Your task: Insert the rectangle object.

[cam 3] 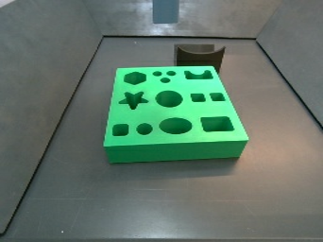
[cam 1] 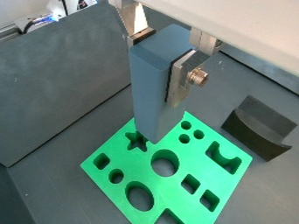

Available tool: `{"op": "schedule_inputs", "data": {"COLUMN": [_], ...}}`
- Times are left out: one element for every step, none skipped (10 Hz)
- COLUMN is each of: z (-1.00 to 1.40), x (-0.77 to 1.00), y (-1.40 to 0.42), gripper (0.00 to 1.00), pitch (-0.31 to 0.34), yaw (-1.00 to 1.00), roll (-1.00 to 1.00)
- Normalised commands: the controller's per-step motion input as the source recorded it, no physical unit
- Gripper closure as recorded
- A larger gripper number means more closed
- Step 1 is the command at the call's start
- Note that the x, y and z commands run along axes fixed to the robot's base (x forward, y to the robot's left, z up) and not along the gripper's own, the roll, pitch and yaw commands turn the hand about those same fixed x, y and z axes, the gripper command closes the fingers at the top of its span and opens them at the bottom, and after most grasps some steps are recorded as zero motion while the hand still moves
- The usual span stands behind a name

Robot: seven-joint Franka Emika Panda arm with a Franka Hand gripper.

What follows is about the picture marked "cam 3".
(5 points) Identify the green shape sorter block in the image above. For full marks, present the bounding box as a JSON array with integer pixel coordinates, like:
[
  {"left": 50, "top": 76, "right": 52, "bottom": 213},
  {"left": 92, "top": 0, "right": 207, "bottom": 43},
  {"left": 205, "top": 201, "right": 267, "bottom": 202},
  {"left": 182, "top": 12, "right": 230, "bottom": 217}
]
[{"left": 105, "top": 66, "right": 249, "bottom": 163}]

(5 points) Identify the black curved block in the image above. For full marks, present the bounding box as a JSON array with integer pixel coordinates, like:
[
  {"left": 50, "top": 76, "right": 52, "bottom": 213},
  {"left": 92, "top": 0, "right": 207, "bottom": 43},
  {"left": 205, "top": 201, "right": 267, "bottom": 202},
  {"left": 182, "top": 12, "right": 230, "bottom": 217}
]
[{"left": 174, "top": 43, "right": 226, "bottom": 71}]

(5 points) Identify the grey-blue rectangular panel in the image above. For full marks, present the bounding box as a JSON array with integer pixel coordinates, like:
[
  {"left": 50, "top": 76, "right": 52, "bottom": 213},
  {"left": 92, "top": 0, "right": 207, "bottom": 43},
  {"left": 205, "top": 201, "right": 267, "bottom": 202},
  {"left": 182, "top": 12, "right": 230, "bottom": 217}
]
[{"left": 153, "top": 0, "right": 179, "bottom": 24}]

